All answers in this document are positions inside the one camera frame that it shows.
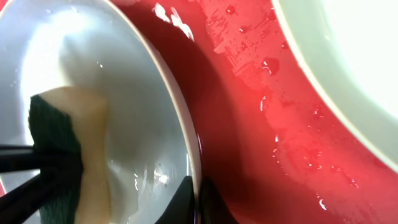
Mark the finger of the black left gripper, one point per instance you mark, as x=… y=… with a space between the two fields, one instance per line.
x=19 y=158
x=55 y=196

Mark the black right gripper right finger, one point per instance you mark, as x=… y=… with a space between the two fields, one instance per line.
x=213 y=209

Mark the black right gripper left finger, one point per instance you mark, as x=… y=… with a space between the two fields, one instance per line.
x=181 y=209

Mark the green and yellow sponge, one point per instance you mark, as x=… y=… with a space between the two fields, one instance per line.
x=74 y=120

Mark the red tray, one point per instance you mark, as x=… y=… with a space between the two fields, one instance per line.
x=274 y=149

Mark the near light blue plate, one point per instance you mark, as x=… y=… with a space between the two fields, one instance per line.
x=151 y=143

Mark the light blue plate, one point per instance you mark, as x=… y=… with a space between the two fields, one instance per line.
x=348 y=51
x=151 y=143

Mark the far light blue plate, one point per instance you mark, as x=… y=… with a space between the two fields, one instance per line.
x=348 y=51

